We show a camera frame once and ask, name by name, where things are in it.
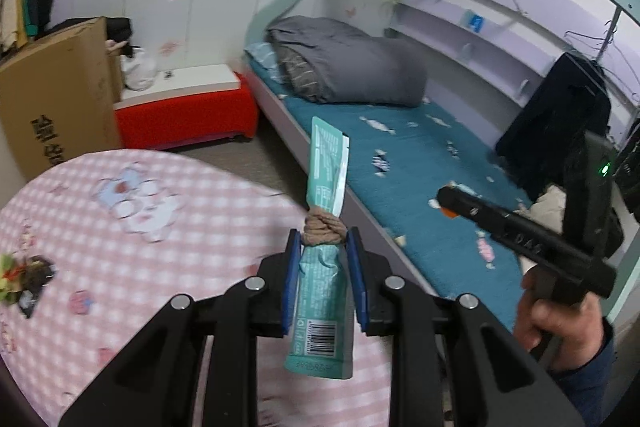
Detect teal knotted wrapper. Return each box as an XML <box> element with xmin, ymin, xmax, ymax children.
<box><xmin>285</xmin><ymin>117</ymin><xmax>354</xmax><ymax>379</ymax></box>

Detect black gold snack wrapper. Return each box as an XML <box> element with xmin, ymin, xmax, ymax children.
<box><xmin>16</xmin><ymin>256</ymin><xmax>56</xmax><ymax>319</ymax></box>

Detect green plush leaf toy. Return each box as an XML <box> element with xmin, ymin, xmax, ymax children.
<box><xmin>0</xmin><ymin>254</ymin><xmax>22</xmax><ymax>303</ymax></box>

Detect person's blue sleeve forearm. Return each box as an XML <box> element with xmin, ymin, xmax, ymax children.
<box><xmin>550</xmin><ymin>317</ymin><xmax>615</xmax><ymax>427</ymax></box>

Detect person's right hand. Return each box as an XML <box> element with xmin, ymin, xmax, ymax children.
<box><xmin>513</xmin><ymin>267</ymin><xmax>604</xmax><ymax>372</ymax></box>

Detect pink white crumpled cloth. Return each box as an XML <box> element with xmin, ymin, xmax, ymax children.
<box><xmin>518</xmin><ymin>185</ymin><xmax>566</xmax><ymax>234</ymax></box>

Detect orange plastic cap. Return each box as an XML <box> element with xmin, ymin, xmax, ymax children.
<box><xmin>440</xmin><ymin>207</ymin><xmax>458</xmax><ymax>219</ymax></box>

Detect black garment on bed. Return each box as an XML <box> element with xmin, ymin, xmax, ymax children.
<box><xmin>495</xmin><ymin>53</ymin><xmax>612</xmax><ymax>200</ymax></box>

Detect pink checkered round tablecloth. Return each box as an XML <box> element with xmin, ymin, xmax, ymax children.
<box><xmin>0</xmin><ymin>148</ymin><xmax>396</xmax><ymax>427</ymax></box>

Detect red bench with white top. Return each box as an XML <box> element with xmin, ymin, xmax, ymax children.
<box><xmin>114</xmin><ymin>64</ymin><xmax>258</xmax><ymax>150</ymax></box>

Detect grey folded duvet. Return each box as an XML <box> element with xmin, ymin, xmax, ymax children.
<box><xmin>268</xmin><ymin>16</ymin><xmax>427</xmax><ymax>107</ymax></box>

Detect white plastic bag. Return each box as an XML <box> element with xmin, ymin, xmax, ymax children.
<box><xmin>120</xmin><ymin>48</ymin><xmax>157</xmax><ymax>91</ymax></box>

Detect large brown cardboard box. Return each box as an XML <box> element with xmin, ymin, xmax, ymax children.
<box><xmin>1</xmin><ymin>18</ymin><xmax>122</xmax><ymax>180</ymax></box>

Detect hanging clothes row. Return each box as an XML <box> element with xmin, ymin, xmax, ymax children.
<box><xmin>1</xmin><ymin>0</ymin><xmax>53</xmax><ymax>56</ymax></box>

